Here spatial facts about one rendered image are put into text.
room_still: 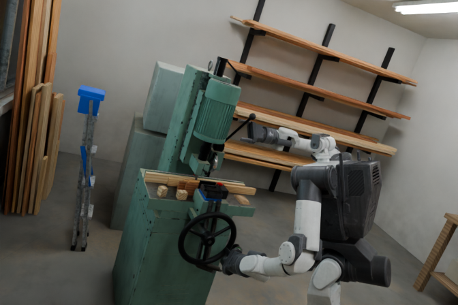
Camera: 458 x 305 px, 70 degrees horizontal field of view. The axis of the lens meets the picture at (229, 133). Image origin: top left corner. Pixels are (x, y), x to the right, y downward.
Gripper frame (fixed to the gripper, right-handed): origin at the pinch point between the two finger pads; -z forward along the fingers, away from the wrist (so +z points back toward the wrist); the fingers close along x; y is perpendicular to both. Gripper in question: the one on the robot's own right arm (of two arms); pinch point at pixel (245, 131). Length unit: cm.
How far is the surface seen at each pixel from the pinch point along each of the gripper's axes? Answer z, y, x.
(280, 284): 98, 116, 68
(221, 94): -17.9, -9.2, -12.1
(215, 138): -14.0, 6.6, 4.2
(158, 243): -31, 41, 51
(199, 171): -15.8, 23.3, 16.3
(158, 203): -36, 25, 35
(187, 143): -21.1, 28.0, -0.8
